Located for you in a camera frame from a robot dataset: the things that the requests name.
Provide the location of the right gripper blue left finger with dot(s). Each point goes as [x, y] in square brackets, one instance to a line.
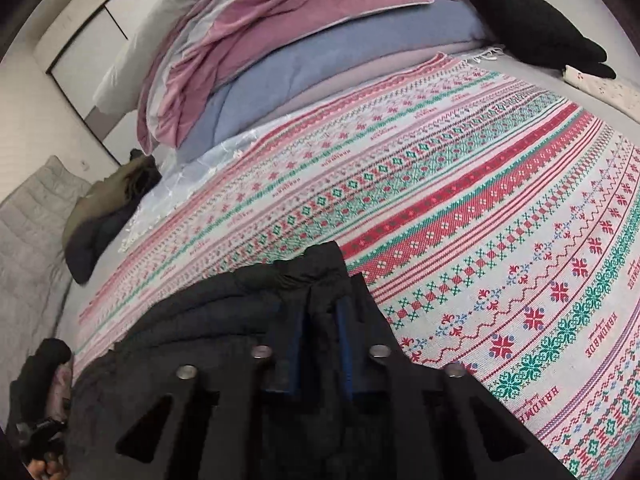
[283, 338]

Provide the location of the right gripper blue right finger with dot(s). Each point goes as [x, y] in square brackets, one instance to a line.
[363, 353]

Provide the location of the black quilted puffer jacket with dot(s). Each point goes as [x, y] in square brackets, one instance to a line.
[183, 395]

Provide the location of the person's left hand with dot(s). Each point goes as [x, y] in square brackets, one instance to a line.
[41, 470]

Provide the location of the red green patterned blanket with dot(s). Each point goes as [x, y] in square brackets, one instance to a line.
[492, 209]

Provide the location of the pink floral folded bedding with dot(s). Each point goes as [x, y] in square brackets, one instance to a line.
[58, 403]

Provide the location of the navy olive puffer jacket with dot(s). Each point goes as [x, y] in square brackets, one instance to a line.
[100, 215]

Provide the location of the blue fleece blanket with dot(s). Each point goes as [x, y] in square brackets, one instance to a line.
[327, 62]

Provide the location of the black folded garment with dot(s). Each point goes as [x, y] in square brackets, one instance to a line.
[31, 433]

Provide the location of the grey quilted bed cover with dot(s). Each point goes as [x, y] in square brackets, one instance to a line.
[34, 276]

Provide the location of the white pillow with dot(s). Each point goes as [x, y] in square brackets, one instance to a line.
[119, 90]

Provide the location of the pink striped duvet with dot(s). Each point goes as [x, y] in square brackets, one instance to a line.
[215, 41]

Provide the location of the black fuzzy garment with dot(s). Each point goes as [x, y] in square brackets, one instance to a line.
[538, 34]

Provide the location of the white floral cloth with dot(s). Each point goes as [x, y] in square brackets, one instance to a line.
[617, 94]

